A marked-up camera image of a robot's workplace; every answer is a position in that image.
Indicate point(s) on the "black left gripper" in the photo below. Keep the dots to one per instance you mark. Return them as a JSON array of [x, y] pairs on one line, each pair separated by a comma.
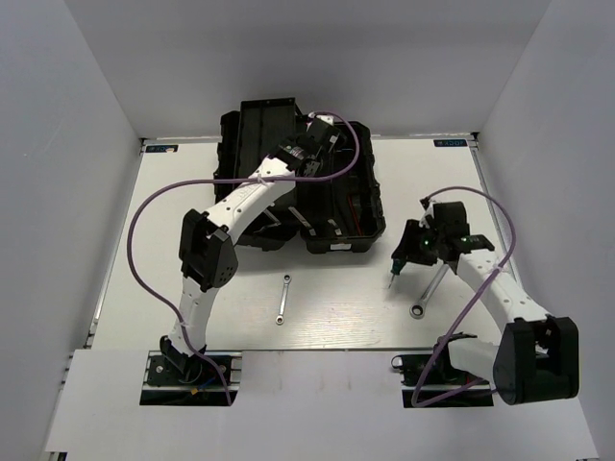
[[327, 154]]

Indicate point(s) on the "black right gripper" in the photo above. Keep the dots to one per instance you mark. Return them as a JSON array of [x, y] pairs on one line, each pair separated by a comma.
[[407, 249]]

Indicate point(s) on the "small green stubby screwdriver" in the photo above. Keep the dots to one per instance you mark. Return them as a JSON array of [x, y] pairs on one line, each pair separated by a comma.
[[396, 268]]

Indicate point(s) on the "large silver ratchet wrench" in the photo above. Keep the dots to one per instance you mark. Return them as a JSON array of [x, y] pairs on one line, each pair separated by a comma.
[[417, 311]]

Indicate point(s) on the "black plastic toolbox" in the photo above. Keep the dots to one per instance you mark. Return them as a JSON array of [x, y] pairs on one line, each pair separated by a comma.
[[318, 212]]

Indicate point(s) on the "small silver ratchet wrench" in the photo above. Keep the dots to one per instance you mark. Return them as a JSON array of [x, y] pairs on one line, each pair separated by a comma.
[[287, 279]]

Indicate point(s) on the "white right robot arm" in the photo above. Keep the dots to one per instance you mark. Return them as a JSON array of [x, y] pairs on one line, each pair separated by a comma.
[[537, 358]]

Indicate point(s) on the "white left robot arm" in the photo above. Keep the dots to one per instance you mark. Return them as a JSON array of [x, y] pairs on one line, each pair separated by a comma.
[[208, 239]]

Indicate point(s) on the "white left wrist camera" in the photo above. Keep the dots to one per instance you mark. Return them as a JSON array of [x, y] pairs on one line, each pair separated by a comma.
[[322, 116]]

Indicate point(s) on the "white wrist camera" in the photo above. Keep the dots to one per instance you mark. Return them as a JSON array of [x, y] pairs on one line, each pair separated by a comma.
[[322, 116], [427, 217]]

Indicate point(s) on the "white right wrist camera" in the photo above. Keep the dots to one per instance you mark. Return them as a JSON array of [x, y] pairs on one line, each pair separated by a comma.
[[427, 217]]

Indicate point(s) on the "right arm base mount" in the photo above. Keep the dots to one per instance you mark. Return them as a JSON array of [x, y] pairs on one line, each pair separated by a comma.
[[440, 380]]

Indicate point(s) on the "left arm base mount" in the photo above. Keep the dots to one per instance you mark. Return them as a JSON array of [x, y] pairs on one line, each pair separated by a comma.
[[199, 386]]

